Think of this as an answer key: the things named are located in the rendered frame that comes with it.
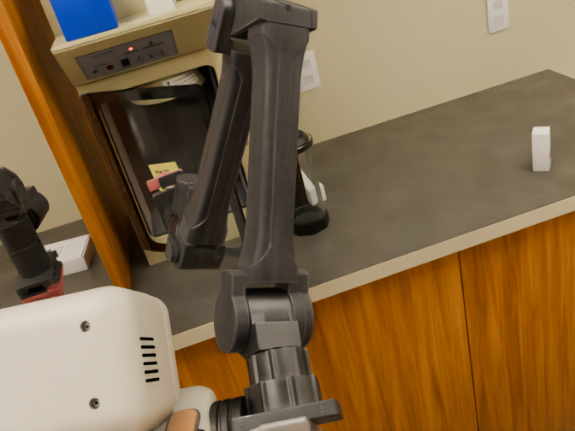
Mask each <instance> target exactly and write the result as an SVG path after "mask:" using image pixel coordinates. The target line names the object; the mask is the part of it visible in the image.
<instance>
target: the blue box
mask: <svg viewBox="0 0 575 431"><path fill-rule="evenodd" d="M50 4H51V6H52V8H53V10H54V13H55V15H56V18H57V21H58V23H59V25H60V28H61V29H62V33H63V36H64V38H65V40H66V41H67V42H70V41H74V40H76V39H80V38H85V37H88V36H91V35H94V34H97V33H101V32H106V31H109V30H112V29H115V28H118V17H117V15H116V11H115V8H114V5H113V3H112V1H111V0H50Z"/></svg>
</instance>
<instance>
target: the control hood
mask: <svg viewBox="0 0 575 431"><path fill-rule="evenodd" d="M214 2H215V0H183V1H180V2H177V3H176V7H175V10H171V11H168V12H164V13H161V14H157V15H152V16H150V15H149V12H148V10H147V11H145V12H141V13H138V14H136V15H130V16H127V17H124V18H121V19H118V28H115V29H112V30H109V31H106V32H101V33H97V34H94V35H91V36H88V37H85V38H80V39H76V40H74V41H70V42H67V41H66V40H65V38H64V36H63V35H62V36H58V37H56V39H55V41H54V43H53V45H52V47H51V49H50V50H51V53H52V54H53V56H54V57H55V58H56V60H57V61H58V63H59V65H60V66H61V68H62V70H63V71H64V73H65V74H66V75H67V76H68V79H69V80H70V82H71V83H72V85H73V86H80V85H84V84H86V83H89V82H93V81H95V80H101V79H103V78H107V77H110V76H112V75H116V74H120V73H124V72H127V71H129V70H133V69H136V68H141V67H144V66H147V65H150V64H153V63H156V62H160V61H164V60H167V59H170V58H173V57H176V56H181V55H184V54H187V53H190V52H193V51H196V50H201V49H204V48H207V44H206V38H207V33H208V30H209V25H210V18H211V14H212V10H213V6H214ZM168 30H172V33H173V36H174V39H175V44H176V48H177V50H178V54H177V55H173V56H169V57H165V58H163V59H160V60H156V61H154V62H148V63H146V64H142V65H139V66H137V67H133V68H128V69H125V70H122V71H119V72H116V73H113V74H108V75H105V76H102V77H99V78H96V79H93V80H87V78H86V76H85V75H84V74H83V72H82V70H81V68H80V66H79V64H78V63H77V61H76V60H75V58H76V57H78V56H83V55H87V54H90V53H93V52H96V51H99V50H104V49H108V48H110V47H113V46H117V45H119V44H125V43H127V42H131V41H134V40H137V39H140V38H145V37H148V36H151V35H154V34H158V33H160V32H166V31H168Z"/></svg>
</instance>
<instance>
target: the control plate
mask: <svg viewBox="0 0 575 431"><path fill-rule="evenodd" d="M150 41H154V44H149V42H150ZM129 47H133V50H128V48H129ZM160 50H164V52H163V54H162V53H160ZM150 53H152V57H149V56H148V54H150ZM177 54H178V50H177V48H176V44H175V39H174V36H173V33H172V30H168V31H166V32H160V33H158V34H154V35H151V36H148V37H145V38H140V39H137V40H134V41H131V42H127V43H125V44H119V45H117V46H113V47H110V48H108V49H104V50H99V51H96V52H93V53H90V54H87V55H83V56H78V57H76V58H75V60H76V61H77V63H78V64H79V66H80V68H81V70H82V72H83V74H84V75H85V76H86V78H87V80H93V79H96V78H99V77H102V76H105V75H108V74H113V73H116V72H119V71H122V70H125V69H128V68H133V67H137V66H139V65H142V64H146V63H148V62H154V61H156V60H160V59H163V58H165V57H169V56H173V55H177ZM138 56H140V57H141V58H140V60H137V57H138ZM127 58H128V60H129V61H130V64H131V65H128V66H126V67H123V66H122V63H121V60H123V59H127ZM109 65H113V66H114V68H113V69H111V70H108V69H107V68H106V67H107V66H109ZM93 70H97V71H98V72H97V73H93Z"/></svg>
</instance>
